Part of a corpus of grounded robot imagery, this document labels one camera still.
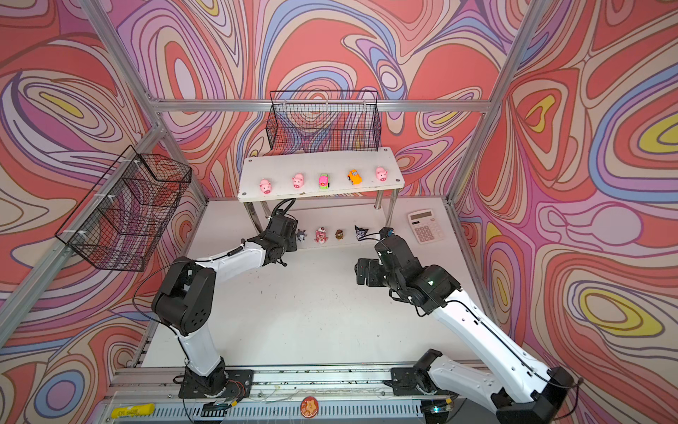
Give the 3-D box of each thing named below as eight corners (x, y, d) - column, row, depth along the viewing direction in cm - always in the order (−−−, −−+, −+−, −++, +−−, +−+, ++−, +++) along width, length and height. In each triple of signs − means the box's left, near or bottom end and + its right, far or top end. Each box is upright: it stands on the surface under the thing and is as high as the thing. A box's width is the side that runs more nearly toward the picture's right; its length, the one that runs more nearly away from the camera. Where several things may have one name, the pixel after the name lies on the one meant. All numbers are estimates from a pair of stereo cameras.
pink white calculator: (420, 245, 107) (422, 239, 103) (404, 219, 116) (406, 213, 113) (444, 239, 109) (447, 233, 105) (427, 214, 118) (429, 207, 115)
